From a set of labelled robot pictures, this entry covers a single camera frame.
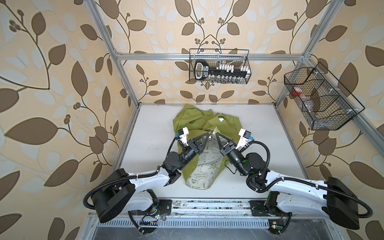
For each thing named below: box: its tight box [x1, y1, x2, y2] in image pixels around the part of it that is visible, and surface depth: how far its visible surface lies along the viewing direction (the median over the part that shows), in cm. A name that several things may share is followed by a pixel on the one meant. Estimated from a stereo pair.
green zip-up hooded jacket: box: [173, 104, 243, 190], surface depth 88 cm
